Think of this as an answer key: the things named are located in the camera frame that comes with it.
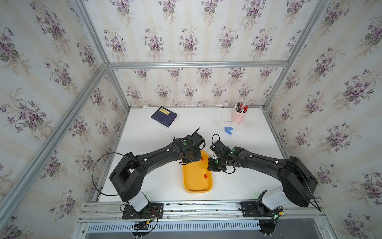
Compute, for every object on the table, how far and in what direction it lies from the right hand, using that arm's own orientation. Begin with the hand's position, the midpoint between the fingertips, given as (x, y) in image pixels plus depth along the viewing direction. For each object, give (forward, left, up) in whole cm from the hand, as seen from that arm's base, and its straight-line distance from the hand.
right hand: (208, 169), depth 83 cm
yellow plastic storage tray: (-4, +7, -2) cm, 8 cm away
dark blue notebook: (+43, +32, -3) cm, 53 cm away
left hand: (+4, +5, +4) cm, 8 cm away
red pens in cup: (+45, -26, +5) cm, 52 cm away
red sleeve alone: (-3, +2, -3) cm, 4 cm away
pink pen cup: (+39, -23, +1) cm, 45 cm away
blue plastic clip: (+31, -15, -3) cm, 34 cm away
